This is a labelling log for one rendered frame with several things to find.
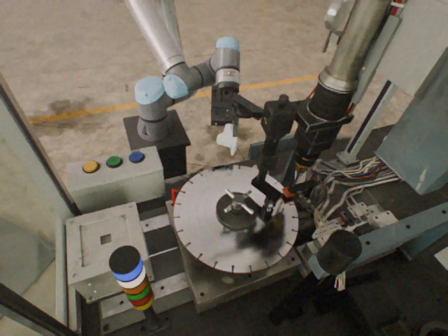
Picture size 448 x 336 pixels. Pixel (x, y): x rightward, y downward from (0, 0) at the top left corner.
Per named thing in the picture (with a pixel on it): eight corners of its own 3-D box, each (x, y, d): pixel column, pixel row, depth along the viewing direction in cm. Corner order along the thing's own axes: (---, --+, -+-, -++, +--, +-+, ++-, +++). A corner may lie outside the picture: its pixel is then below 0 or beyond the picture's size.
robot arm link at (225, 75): (238, 80, 89) (241, 68, 81) (238, 93, 89) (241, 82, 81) (215, 79, 89) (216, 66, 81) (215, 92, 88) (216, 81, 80)
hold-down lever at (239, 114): (245, 136, 56) (247, 125, 54) (233, 117, 60) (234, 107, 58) (278, 129, 58) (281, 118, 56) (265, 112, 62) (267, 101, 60)
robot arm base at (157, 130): (135, 122, 124) (131, 103, 117) (168, 116, 129) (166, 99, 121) (141, 144, 115) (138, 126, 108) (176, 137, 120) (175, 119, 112)
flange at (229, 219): (227, 187, 78) (227, 182, 76) (263, 204, 75) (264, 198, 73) (208, 217, 71) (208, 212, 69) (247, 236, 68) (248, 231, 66)
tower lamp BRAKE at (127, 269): (115, 285, 41) (110, 278, 39) (111, 258, 44) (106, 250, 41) (145, 275, 42) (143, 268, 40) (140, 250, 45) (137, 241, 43)
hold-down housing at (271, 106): (256, 175, 65) (275, 104, 50) (250, 161, 68) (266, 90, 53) (278, 172, 67) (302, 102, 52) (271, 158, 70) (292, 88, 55)
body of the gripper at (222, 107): (210, 128, 86) (211, 92, 88) (237, 129, 87) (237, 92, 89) (211, 120, 79) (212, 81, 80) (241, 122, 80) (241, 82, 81)
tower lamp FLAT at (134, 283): (119, 292, 43) (115, 286, 41) (115, 267, 46) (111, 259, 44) (148, 283, 45) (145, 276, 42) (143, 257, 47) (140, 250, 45)
